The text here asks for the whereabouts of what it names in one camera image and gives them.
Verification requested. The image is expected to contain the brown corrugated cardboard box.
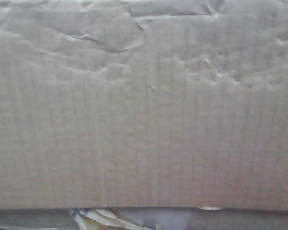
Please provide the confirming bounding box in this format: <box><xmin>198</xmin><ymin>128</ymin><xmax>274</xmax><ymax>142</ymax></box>
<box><xmin>0</xmin><ymin>0</ymin><xmax>288</xmax><ymax>211</ymax></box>

